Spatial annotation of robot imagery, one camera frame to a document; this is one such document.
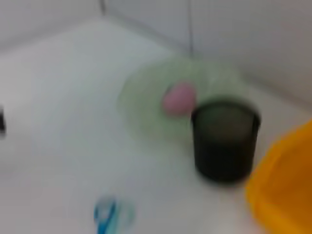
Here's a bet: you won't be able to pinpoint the green glass fruit bowl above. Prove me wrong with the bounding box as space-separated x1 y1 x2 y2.
117 58 244 147

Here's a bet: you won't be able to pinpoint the black mesh pen holder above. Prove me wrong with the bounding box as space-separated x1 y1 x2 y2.
191 97 261 183

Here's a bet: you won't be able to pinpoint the pink peach toy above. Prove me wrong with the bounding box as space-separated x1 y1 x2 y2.
162 82 197 117

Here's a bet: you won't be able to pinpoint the yellow plastic bin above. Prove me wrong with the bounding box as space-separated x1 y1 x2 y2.
245 119 312 234

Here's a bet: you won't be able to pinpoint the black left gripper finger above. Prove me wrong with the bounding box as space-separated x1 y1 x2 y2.
0 107 7 137

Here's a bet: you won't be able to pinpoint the blue scissors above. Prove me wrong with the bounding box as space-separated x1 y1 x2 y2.
94 195 136 234

